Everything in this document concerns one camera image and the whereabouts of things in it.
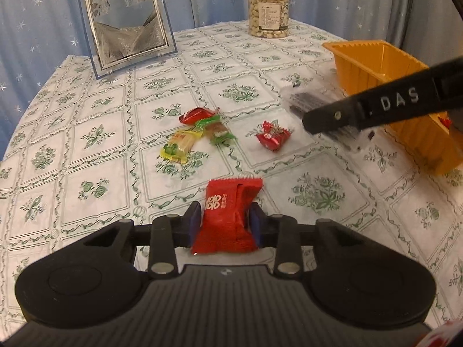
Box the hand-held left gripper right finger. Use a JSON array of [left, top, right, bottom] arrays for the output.
[[248, 202, 366, 279]]

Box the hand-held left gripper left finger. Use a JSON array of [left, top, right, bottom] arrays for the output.
[[82, 202, 202, 280]]

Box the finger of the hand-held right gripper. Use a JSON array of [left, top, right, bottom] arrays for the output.
[[302, 93, 366, 135]]

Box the large red snack packet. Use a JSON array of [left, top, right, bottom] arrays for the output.
[[190, 176, 263, 256]]

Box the orange plastic tray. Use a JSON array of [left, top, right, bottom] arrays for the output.
[[322, 40, 463, 176]]

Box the red twist-wrapped candy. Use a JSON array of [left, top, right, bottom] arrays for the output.
[[255, 119, 292, 152]]

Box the yellow green candy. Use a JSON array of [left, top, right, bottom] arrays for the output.
[[160, 129, 204, 164]]

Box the glossy red candy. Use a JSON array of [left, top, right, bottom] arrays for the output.
[[180, 106, 220, 125]]

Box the floral tablecloth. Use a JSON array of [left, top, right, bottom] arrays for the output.
[[0, 20, 463, 333]]

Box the nut jar with yellow lid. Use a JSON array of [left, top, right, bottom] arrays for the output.
[[248, 0, 290, 39]]

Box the red white printed clothing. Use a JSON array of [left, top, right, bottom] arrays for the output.
[[416, 319, 463, 347]]

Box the silver picture frame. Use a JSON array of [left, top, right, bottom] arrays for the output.
[[77, 0, 178, 81]]

